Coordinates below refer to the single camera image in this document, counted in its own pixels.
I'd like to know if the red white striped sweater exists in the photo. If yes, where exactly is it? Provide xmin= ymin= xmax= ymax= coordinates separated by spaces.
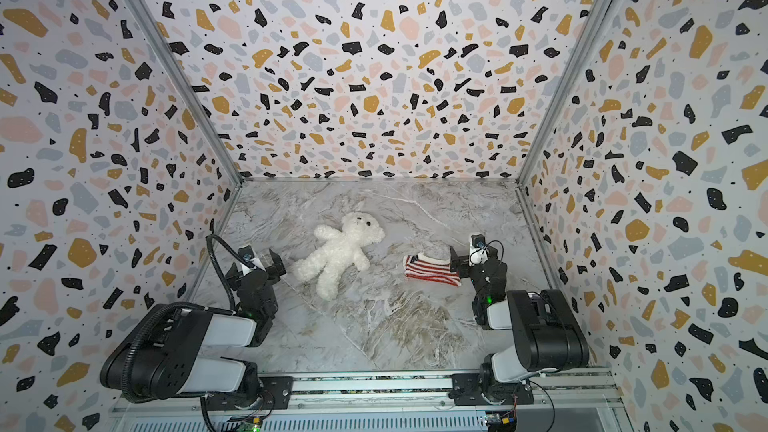
xmin=403 ymin=254 xmax=461 ymax=287

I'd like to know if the white plush teddy bear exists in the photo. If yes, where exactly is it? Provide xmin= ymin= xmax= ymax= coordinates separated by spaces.
xmin=292 ymin=212 xmax=385 ymax=301

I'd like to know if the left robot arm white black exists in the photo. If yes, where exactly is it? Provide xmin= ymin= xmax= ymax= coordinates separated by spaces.
xmin=99 ymin=246 xmax=286 ymax=409

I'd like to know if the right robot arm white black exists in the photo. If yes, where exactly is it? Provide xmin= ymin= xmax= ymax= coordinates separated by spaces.
xmin=449 ymin=246 xmax=589 ymax=405

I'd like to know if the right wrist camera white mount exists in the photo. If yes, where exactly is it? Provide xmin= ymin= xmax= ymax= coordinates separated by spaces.
xmin=468 ymin=234 xmax=488 ymax=266

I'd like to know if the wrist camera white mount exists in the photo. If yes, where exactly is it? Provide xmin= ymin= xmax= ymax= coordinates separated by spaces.
xmin=237 ymin=245 xmax=265 ymax=270
xmin=468 ymin=234 xmax=488 ymax=266

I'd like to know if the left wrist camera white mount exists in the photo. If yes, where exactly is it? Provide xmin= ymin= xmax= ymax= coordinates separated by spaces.
xmin=237 ymin=245 xmax=265 ymax=270

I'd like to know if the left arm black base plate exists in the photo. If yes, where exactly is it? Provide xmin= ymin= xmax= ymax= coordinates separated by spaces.
xmin=257 ymin=375 xmax=294 ymax=414

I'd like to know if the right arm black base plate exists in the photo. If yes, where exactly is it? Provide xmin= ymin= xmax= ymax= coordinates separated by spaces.
xmin=448 ymin=372 xmax=534 ymax=406

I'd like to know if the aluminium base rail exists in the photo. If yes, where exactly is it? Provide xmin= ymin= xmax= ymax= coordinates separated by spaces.
xmin=105 ymin=368 xmax=633 ymax=431

